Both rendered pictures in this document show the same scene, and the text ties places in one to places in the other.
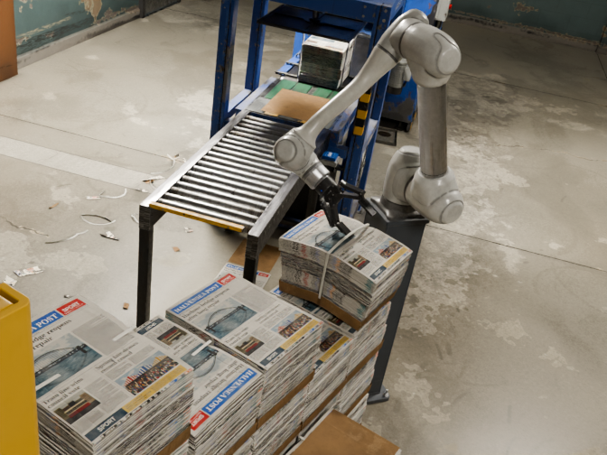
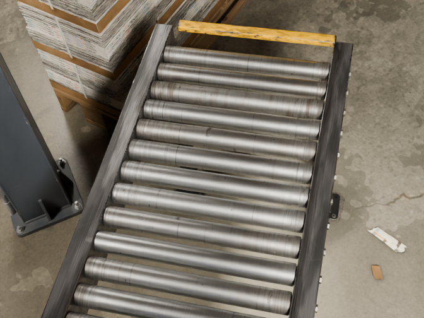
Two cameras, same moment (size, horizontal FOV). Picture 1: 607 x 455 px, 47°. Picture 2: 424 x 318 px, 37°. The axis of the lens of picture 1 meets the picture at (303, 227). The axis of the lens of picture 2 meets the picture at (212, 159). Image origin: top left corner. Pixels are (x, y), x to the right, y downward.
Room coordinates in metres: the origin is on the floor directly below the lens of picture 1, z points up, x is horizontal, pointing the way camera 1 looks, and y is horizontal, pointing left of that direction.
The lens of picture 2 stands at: (3.83, 0.50, 2.03)
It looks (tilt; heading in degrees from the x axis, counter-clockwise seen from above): 55 degrees down; 189
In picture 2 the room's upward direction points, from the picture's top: 8 degrees counter-clockwise
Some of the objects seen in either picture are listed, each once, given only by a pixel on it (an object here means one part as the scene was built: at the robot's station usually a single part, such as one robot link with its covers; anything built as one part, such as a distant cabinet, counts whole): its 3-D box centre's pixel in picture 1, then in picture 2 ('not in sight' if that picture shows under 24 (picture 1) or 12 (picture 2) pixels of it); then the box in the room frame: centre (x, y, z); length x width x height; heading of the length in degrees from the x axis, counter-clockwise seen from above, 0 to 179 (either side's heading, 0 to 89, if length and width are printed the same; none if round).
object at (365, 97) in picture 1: (365, 97); not in sight; (3.78, -0.22, 1.05); 0.05 x 0.05 x 0.45; 79
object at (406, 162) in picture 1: (407, 173); not in sight; (2.58, -0.38, 1.17); 0.18 x 0.16 x 0.22; 32
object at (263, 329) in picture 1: (246, 316); not in sight; (1.62, 0.12, 1.06); 0.37 x 0.29 x 0.01; 60
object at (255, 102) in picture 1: (301, 108); not in sight; (4.21, 0.14, 0.75); 0.70 x 0.65 x 0.10; 169
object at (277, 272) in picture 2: (248, 165); (193, 257); (3.22, 0.33, 0.77); 0.47 x 0.05 x 0.05; 79
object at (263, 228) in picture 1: (294, 184); (90, 243); (3.16, 0.08, 0.74); 1.34 x 0.05 x 0.12; 169
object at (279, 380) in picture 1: (241, 347); not in sight; (1.62, 0.12, 0.95); 0.38 x 0.29 x 0.23; 60
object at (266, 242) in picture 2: (245, 171); (200, 231); (3.15, 0.34, 0.77); 0.47 x 0.05 x 0.05; 79
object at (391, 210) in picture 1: (396, 199); not in sight; (2.61, -0.37, 1.03); 0.22 x 0.18 x 0.06; 26
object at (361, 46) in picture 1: (340, 63); not in sight; (5.32, -0.06, 0.75); 1.53 x 0.64 x 0.10; 169
